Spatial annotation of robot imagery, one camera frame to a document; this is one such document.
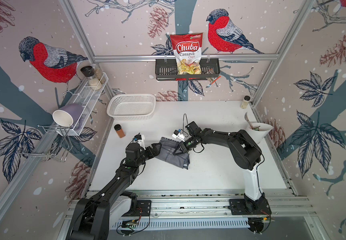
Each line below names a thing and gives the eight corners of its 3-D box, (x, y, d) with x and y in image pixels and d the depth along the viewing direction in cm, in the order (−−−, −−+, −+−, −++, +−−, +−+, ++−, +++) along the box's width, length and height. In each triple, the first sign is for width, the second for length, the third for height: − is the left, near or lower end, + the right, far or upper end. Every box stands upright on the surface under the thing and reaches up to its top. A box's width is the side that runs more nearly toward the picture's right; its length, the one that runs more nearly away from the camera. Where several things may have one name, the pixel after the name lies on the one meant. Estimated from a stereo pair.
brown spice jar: (119, 138, 102) (114, 131, 95) (118, 133, 105) (113, 125, 98) (125, 136, 103) (121, 128, 96) (124, 131, 106) (120, 123, 99)
